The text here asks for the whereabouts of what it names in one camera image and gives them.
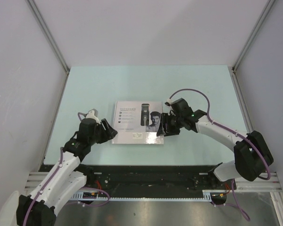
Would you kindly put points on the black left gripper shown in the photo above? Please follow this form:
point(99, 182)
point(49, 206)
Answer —
point(109, 133)

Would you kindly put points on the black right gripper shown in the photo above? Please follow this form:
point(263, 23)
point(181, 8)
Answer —
point(162, 130)

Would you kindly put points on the white cardboard box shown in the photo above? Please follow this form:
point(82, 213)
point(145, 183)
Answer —
point(127, 122)

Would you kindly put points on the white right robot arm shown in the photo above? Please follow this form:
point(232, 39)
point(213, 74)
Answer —
point(252, 156)

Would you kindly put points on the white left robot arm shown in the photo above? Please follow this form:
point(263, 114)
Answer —
point(67, 176)

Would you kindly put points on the silver black hair clipper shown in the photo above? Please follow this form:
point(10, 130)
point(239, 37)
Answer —
point(145, 115)

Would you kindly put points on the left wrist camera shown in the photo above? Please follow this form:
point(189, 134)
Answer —
point(93, 114)

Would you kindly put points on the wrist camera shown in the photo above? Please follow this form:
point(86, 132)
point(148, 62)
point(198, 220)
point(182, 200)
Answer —
point(168, 102)
point(93, 114)

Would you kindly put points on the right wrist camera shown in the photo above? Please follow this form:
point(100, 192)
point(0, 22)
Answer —
point(168, 102)

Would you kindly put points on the aluminium frame rail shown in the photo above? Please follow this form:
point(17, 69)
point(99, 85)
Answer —
point(273, 186)

